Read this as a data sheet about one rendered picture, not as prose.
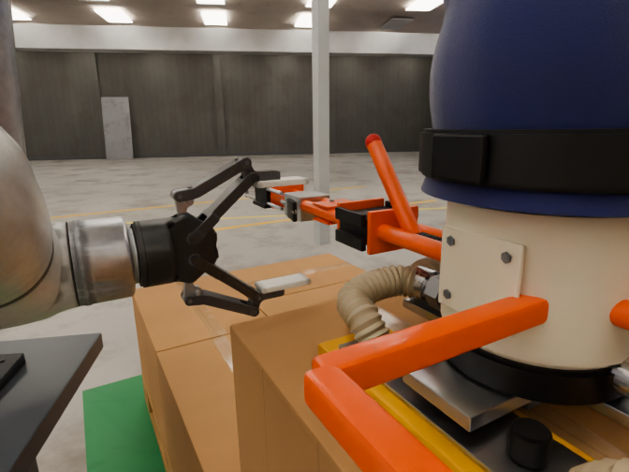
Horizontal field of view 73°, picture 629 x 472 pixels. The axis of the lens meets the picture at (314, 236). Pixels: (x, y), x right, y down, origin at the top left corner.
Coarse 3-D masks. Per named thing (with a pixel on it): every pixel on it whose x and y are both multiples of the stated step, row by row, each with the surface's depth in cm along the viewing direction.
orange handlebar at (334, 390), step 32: (384, 224) 56; (448, 320) 28; (480, 320) 29; (512, 320) 30; (544, 320) 32; (352, 352) 25; (384, 352) 25; (416, 352) 26; (448, 352) 27; (320, 384) 22; (352, 384) 22; (320, 416) 22; (352, 416) 19; (384, 416) 19; (352, 448) 19; (384, 448) 17; (416, 448) 17
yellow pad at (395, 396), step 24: (384, 384) 41; (408, 408) 38; (432, 408) 37; (432, 432) 35; (456, 432) 35; (480, 432) 34; (504, 432) 34; (528, 432) 31; (456, 456) 33; (480, 456) 32; (504, 456) 32; (528, 456) 30; (552, 456) 32; (576, 456) 32
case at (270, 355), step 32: (256, 320) 60; (288, 320) 60; (320, 320) 60; (384, 320) 59; (416, 320) 59; (256, 352) 52; (288, 352) 51; (256, 384) 51; (288, 384) 45; (256, 416) 53; (288, 416) 43; (544, 416) 40; (576, 416) 40; (256, 448) 55; (288, 448) 44; (320, 448) 37; (608, 448) 36
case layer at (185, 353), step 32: (320, 256) 223; (160, 288) 181; (224, 288) 180; (288, 288) 179; (320, 288) 178; (160, 320) 151; (192, 320) 151; (224, 320) 150; (160, 352) 130; (192, 352) 130; (224, 352) 129; (160, 384) 131; (192, 384) 114; (224, 384) 114; (160, 416) 145; (192, 416) 101; (224, 416) 101; (192, 448) 93; (224, 448) 91
